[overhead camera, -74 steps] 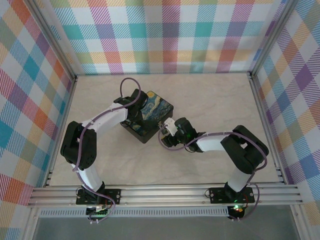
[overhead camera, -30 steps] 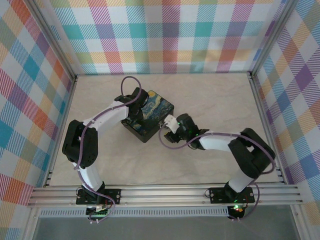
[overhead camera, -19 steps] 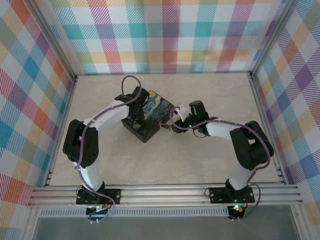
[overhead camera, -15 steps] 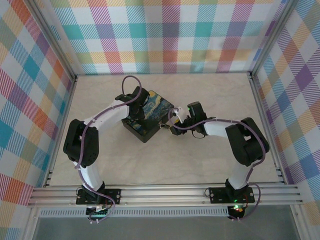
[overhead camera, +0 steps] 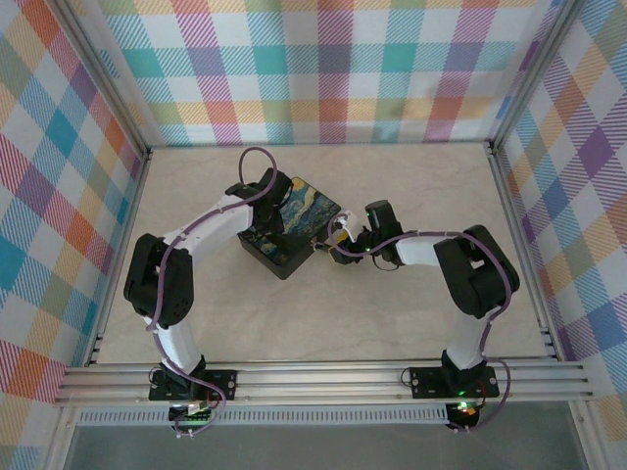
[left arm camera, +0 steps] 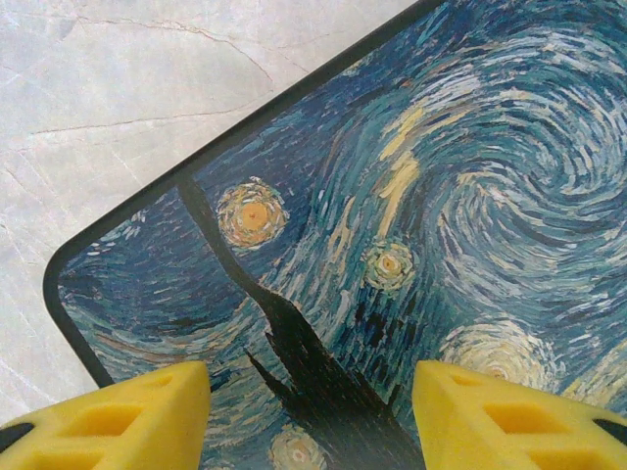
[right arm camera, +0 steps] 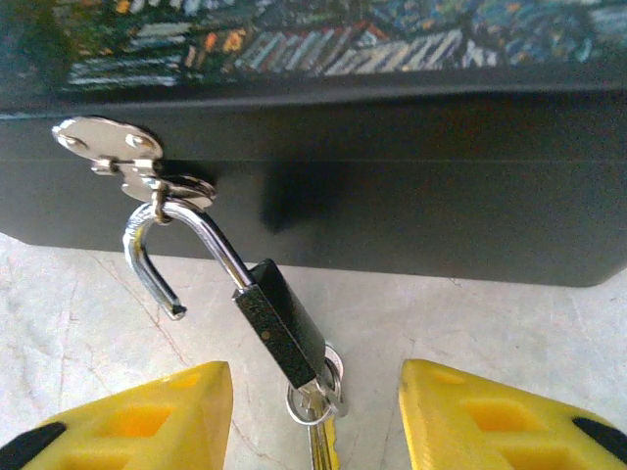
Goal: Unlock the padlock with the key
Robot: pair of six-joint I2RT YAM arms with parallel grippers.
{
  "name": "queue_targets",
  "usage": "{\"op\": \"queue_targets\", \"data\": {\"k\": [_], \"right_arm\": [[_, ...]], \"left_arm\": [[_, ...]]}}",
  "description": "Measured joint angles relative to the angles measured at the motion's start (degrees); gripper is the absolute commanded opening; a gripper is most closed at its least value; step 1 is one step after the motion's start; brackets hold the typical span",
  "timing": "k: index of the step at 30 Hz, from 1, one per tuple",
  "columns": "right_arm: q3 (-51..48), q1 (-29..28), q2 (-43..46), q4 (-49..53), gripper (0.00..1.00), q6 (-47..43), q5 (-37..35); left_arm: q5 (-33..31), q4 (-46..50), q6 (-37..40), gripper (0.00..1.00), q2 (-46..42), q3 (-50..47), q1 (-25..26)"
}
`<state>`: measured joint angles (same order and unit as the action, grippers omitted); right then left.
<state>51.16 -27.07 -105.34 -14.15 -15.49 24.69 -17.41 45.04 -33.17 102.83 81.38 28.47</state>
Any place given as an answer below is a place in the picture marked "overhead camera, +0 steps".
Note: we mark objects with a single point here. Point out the small black controller board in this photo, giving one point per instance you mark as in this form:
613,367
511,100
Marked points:
463,410
188,415

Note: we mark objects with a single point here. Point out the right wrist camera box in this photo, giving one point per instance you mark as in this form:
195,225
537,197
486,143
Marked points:
349,226

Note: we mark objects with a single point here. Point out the wide aluminium base rail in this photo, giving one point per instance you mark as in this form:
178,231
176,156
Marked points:
318,382

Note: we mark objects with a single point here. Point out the small black padlock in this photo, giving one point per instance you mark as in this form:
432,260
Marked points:
313,244

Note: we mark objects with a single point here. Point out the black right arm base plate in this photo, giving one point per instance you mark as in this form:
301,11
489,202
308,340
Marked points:
426,382

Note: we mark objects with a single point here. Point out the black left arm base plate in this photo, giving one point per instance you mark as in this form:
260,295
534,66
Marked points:
225,379

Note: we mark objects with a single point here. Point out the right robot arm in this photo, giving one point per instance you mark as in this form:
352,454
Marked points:
470,274

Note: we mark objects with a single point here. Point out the dark tin box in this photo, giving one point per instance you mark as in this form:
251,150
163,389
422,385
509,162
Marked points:
303,215

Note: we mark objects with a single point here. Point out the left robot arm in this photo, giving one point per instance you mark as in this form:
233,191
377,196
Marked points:
157,284

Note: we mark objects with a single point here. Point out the aluminium frame post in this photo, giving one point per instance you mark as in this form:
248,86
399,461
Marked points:
531,73
105,78

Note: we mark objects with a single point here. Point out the aluminium table side rail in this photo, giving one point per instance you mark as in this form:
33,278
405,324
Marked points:
521,245
122,254

